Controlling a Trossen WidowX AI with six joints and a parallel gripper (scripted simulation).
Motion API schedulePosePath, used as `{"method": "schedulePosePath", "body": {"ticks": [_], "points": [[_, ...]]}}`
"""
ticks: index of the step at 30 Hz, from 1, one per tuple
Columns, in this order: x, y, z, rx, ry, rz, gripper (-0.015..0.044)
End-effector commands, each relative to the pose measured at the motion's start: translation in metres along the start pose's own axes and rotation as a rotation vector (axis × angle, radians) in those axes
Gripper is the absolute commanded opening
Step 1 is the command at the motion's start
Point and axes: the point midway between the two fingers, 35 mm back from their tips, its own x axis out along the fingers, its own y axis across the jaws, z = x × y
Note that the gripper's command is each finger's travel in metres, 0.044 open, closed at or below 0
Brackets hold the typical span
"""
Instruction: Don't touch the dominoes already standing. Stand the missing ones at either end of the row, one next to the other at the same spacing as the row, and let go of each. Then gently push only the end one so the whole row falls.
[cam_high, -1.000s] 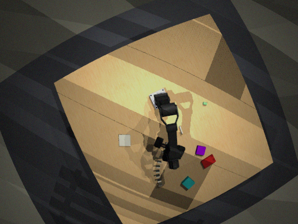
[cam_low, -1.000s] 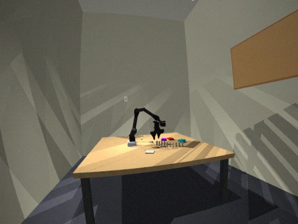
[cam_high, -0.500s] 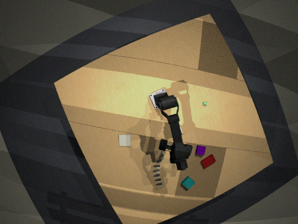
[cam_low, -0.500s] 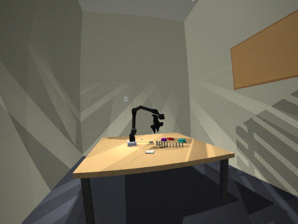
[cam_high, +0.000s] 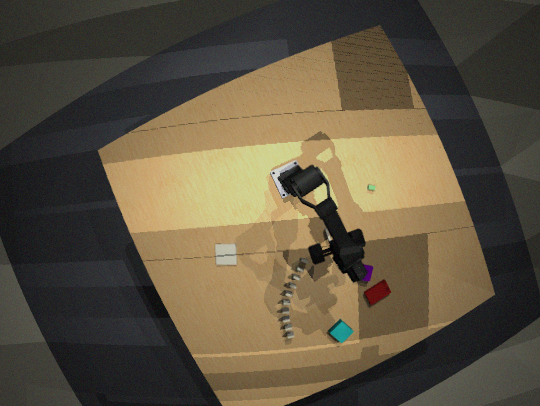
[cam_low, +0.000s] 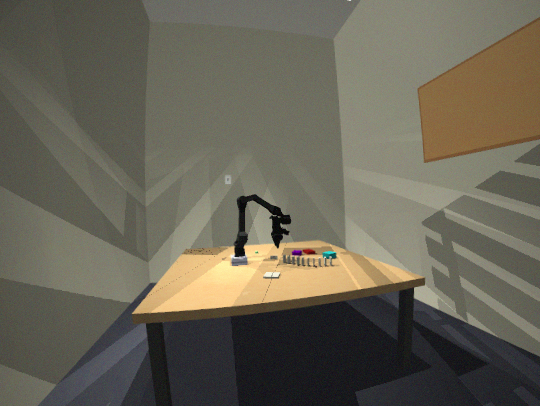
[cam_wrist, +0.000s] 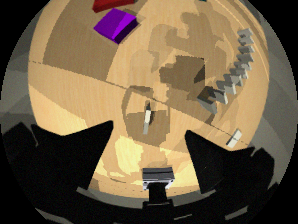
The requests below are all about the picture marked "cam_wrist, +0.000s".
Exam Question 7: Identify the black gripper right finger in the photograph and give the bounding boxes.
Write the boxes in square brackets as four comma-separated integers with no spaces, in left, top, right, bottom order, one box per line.
[184,131,255,194]

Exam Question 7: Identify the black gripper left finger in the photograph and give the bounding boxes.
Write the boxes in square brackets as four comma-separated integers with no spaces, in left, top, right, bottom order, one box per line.
[31,120,113,190]

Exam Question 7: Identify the red rectangular block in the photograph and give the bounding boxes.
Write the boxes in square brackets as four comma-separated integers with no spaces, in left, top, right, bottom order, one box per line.
[92,0,134,14]

